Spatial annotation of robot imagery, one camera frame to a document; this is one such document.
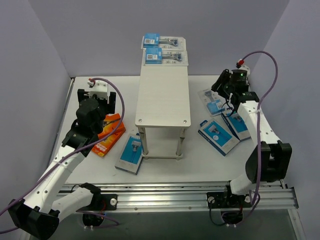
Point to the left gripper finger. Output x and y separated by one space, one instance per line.
82 95
111 105

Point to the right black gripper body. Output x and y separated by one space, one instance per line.
223 81

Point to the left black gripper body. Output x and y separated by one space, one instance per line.
80 94

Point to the clear blue-card razor blister pack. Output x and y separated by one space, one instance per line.
211 101

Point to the Gillette SkinGuard blister pack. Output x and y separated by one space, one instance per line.
164 57

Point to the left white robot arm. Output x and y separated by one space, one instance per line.
38 212

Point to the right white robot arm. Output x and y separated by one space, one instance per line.
270 158

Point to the white two-tier shelf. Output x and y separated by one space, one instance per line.
163 112

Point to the upper orange Fusion5 razor box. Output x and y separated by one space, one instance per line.
109 124

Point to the orange fusion5 razor box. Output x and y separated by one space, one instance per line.
109 124
102 148

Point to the lower orange Fusion5 razor box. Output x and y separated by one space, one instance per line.
102 148

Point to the blue Harry's box far right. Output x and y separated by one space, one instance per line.
236 125

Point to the blue harry's box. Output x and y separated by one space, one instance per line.
236 125
218 135
131 156

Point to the blue Harry's box front left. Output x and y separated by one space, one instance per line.
131 156

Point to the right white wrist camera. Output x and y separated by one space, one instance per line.
241 66

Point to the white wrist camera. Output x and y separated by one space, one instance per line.
241 66
98 89

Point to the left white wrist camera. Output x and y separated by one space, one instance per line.
98 89

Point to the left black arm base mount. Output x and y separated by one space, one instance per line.
104 202

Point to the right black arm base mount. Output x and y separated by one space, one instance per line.
221 200

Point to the aluminium mounting rail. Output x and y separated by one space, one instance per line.
190 196

